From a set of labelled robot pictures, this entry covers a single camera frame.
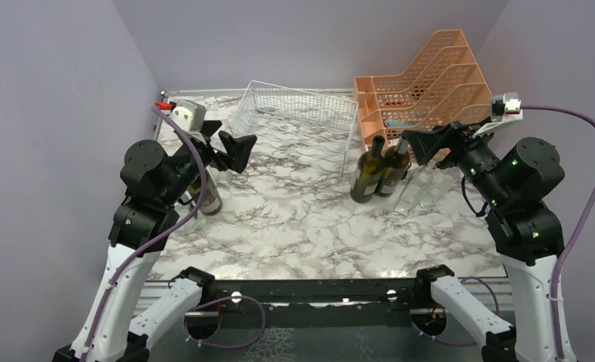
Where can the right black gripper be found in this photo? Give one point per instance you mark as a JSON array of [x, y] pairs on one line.
[[425, 143]]

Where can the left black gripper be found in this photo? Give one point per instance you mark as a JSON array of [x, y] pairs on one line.
[[237, 148]]

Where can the green wine bottle white label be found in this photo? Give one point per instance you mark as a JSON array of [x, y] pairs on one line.
[[396, 164]]

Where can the green Primitivo wine bottle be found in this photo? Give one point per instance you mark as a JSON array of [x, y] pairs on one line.
[[212, 203]]

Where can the green wine bottle dark label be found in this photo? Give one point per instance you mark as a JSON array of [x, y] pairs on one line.
[[368, 172]]

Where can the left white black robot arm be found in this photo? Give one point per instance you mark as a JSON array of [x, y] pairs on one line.
[[155, 182]]

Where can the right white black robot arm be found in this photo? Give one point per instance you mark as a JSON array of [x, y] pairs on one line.
[[527, 235]]

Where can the clear glass bottle right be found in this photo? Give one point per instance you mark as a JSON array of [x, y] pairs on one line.
[[425, 187]]

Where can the blue item in organizer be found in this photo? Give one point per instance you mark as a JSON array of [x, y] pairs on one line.
[[396, 123]]

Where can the peach plastic file organizer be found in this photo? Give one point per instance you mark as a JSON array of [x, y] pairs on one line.
[[443, 83]]

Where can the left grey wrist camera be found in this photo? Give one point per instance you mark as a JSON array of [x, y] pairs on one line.
[[189, 115]]

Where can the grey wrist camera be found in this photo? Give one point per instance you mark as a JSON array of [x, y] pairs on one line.
[[506, 109], [189, 115]]

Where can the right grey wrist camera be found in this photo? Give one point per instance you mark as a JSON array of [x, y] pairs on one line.
[[506, 109]]

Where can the white wire wine rack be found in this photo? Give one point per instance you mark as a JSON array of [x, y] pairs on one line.
[[311, 128]]

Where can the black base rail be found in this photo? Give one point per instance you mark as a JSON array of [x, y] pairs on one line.
[[312, 303]]

